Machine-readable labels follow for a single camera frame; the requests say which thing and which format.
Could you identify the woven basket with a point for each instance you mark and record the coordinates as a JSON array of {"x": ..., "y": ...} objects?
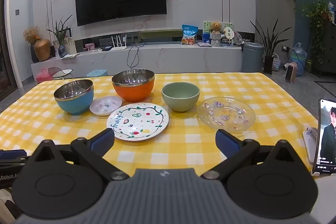
[{"x": 276, "y": 62}]

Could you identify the yellow checked tablecloth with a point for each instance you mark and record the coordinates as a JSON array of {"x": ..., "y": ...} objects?
[{"x": 183, "y": 150}]

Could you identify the clear glass plate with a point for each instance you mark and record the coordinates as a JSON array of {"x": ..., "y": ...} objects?
[{"x": 225, "y": 115}]

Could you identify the white phone stand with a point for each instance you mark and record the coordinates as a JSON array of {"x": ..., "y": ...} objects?
[{"x": 309, "y": 145}]

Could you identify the blue snack bag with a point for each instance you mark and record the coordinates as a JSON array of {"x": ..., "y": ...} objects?
[{"x": 189, "y": 35}]

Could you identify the small white patterned plate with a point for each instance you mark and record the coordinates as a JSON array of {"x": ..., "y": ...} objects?
[{"x": 105, "y": 106}]

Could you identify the dried flowers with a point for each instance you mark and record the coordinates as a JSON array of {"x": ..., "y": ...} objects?
[{"x": 31, "y": 34}]

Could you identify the leafy plant on cabinet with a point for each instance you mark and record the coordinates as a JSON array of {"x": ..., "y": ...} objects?
[{"x": 317, "y": 14}]

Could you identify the white rolling stool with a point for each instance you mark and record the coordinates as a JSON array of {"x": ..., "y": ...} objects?
[{"x": 61, "y": 73}]

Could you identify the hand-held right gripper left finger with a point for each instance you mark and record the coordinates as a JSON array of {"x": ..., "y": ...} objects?
[{"x": 103, "y": 140}]

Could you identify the pink basket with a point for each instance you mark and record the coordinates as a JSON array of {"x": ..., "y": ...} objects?
[{"x": 43, "y": 77}]

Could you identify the orange steel bowl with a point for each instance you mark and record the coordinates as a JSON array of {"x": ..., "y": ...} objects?
[{"x": 134, "y": 91}]

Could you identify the white router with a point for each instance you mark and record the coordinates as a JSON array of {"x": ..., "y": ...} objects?
[{"x": 118, "y": 47}]

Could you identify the gold vase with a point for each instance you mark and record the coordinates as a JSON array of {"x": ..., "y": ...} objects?
[{"x": 42, "y": 50}]

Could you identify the smartphone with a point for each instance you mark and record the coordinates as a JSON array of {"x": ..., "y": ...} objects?
[{"x": 328, "y": 134}]

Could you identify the tall potted plant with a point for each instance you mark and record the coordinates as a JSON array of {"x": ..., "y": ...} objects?
[{"x": 269, "y": 64}]

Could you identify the dark cabinet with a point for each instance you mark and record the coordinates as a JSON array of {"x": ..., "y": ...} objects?
[{"x": 328, "y": 50}]

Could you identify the light blue plastic stool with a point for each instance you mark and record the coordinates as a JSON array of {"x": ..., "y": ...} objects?
[{"x": 97, "y": 73}]

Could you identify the white notebook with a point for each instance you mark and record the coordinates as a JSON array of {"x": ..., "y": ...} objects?
[{"x": 204, "y": 44}]

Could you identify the plant in blue vase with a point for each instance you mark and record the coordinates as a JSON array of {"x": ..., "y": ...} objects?
[{"x": 62, "y": 50}]

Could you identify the marble television console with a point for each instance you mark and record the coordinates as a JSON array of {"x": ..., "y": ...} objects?
[{"x": 183, "y": 58}]

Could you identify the wall outlet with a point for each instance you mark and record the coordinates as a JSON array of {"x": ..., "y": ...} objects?
[{"x": 284, "y": 48}]

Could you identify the blue steel bowl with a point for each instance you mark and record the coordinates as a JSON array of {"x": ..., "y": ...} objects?
[{"x": 74, "y": 103}]

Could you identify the white fruit print plate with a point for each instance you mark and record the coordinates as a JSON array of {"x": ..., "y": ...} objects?
[{"x": 137, "y": 121}]

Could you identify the green ceramic bowl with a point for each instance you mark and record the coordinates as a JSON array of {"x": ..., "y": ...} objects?
[{"x": 181, "y": 103}]

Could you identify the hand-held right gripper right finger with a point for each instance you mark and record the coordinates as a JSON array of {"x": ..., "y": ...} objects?
[{"x": 225, "y": 141}]

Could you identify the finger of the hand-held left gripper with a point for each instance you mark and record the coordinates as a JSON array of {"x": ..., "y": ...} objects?
[{"x": 11, "y": 154}]

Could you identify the grey trash bin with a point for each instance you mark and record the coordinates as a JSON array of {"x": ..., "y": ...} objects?
[{"x": 252, "y": 58}]

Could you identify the small beige heater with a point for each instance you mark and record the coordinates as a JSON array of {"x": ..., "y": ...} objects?
[{"x": 290, "y": 73}]

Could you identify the brown teddy bear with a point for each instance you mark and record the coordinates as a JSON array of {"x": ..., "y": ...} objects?
[{"x": 215, "y": 27}]

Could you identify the round white hand fan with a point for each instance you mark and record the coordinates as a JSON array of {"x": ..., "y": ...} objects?
[{"x": 229, "y": 32}]

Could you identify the blue water bottle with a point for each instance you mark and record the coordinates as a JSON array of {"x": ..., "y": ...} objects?
[{"x": 298, "y": 58}]

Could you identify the green picture board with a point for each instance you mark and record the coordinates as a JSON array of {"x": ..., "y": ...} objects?
[{"x": 206, "y": 26}]

